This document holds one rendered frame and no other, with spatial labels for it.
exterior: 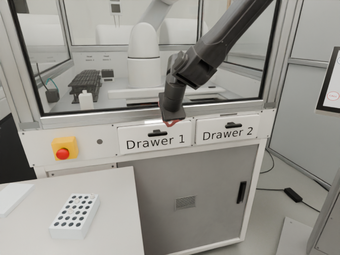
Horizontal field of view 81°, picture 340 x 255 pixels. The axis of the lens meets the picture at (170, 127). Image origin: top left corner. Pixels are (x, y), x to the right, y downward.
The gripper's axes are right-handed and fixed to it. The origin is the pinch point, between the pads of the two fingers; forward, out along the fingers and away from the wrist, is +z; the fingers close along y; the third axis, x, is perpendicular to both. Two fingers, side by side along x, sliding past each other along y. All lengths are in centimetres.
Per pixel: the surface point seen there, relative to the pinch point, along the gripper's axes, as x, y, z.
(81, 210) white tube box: 29.2, -22.2, 5.7
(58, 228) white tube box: 33.8, -26.1, 2.8
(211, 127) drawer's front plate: -20.0, 1.9, 11.7
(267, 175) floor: -114, 1, 123
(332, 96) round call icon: -70, 2, -1
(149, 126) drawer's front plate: 5.6, 4.1, 8.8
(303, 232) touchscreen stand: -92, -48, 84
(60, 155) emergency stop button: 36.7, -2.7, 9.2
